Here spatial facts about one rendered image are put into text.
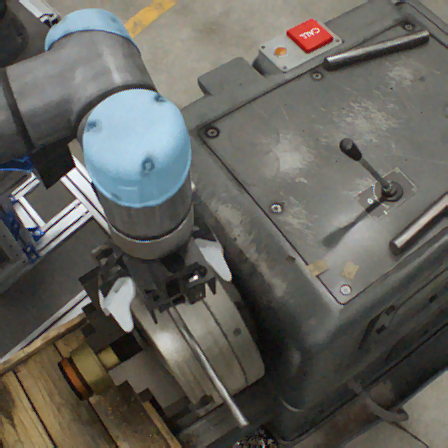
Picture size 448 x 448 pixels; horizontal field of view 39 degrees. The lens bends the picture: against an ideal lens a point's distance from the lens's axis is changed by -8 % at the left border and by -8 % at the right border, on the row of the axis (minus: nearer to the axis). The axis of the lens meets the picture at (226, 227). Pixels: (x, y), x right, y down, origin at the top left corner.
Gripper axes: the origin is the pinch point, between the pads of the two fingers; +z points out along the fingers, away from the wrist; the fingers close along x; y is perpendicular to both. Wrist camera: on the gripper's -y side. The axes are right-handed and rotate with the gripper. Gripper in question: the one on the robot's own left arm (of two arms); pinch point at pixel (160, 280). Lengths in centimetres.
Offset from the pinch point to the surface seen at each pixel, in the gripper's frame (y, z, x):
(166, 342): 3.3, 13.9, -2.3
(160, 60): -143, 148, 57
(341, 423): 24, 80, 27
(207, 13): -159, 149, 89
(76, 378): -0.8, 24.6, -17.0
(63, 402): -4, 48, -24
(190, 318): 1.9, 13.5, 2.2
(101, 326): -5.8, 22.4, -9.5
